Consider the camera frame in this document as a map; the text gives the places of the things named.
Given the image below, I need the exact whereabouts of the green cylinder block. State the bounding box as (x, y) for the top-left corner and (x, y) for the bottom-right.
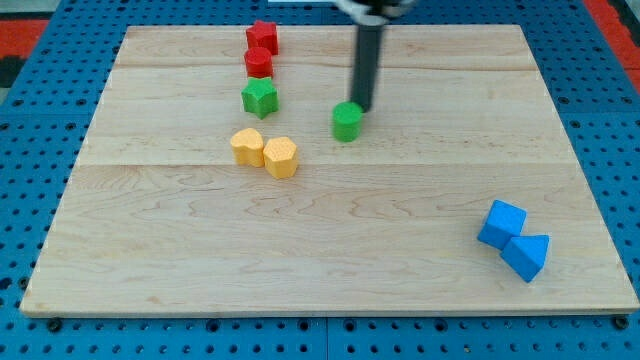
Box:
(332, 102), (363, 142)

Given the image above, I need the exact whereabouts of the robot arm end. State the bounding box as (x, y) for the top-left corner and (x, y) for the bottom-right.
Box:
(334, 0), (417, 26)

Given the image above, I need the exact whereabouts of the yellow heart block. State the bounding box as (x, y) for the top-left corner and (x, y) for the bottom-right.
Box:
(230, 128), (264, 167)

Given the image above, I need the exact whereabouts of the yellow hexagon block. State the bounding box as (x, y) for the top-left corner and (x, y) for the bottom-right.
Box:
(263, 137), (298, 179)

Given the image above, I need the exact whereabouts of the green star block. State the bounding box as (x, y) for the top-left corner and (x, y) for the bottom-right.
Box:
(241, 77), (279, 119)

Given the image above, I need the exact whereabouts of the red cylinder block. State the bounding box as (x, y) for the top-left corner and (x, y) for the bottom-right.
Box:
(244, 47), (273, 78)

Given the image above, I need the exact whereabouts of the red star block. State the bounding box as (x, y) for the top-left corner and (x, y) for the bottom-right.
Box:
(245, 20), (279, 55)

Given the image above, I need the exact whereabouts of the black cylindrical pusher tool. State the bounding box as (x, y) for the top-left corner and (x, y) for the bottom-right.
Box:
(350, 25), (384, 113)

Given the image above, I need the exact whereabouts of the light wooden board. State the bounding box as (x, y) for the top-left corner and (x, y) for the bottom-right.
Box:
(21, 25), (639, 318)

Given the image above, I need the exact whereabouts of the blue cube block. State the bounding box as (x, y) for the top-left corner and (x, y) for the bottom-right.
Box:
(477, 199), (527, 250)

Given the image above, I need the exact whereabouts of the blue triangular prism block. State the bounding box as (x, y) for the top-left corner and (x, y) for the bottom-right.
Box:
(500, 234), (551, 283)

